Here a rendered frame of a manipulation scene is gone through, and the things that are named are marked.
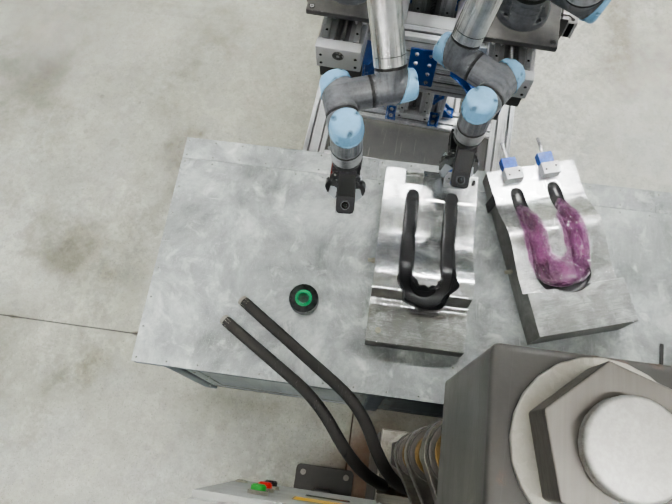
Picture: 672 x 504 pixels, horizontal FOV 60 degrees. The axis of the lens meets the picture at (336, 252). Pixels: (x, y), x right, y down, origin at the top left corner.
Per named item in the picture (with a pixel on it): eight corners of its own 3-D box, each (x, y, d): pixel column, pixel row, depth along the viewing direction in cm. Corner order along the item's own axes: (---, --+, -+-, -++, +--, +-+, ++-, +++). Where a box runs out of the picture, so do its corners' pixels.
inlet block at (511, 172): (491, 148, 176) (496, 139, 171) (507, 146, 176) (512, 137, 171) (502, 187, 172) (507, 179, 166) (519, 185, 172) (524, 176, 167)
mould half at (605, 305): (482, 181, 175) (490, 163, 165) (566, 167, 176) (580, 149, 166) (527, 345, 159) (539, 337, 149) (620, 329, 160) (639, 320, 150)
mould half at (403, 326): (384, 180, 176) (387, 158, 163) (471, 190, 174) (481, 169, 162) (364, 344, 160) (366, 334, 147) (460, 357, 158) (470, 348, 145)
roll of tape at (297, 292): (299, 320, 162) (298, 317, 159) (284, 296, 165) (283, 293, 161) (324, 305, 164) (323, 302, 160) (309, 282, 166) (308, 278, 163)
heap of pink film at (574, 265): (508, 206, 166) (516, 194, 159) (569, 197, 167) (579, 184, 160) (533, 293, 158) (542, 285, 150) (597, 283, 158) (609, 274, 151)
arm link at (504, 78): (493, 42, 139) (466, 72, 136) (533, 67, 136) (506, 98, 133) (485, 63, 146) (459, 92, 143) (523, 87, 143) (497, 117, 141)
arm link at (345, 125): (360, 100, 127) (368, 133, 124) (359, 126, 137) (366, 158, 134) (324, 106, 126) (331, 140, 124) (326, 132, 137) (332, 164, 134)
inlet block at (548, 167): (526, 143, 176) (532, 134, 171) (542, 141, 176) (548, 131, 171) (538, 182, 172) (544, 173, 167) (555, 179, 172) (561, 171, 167)
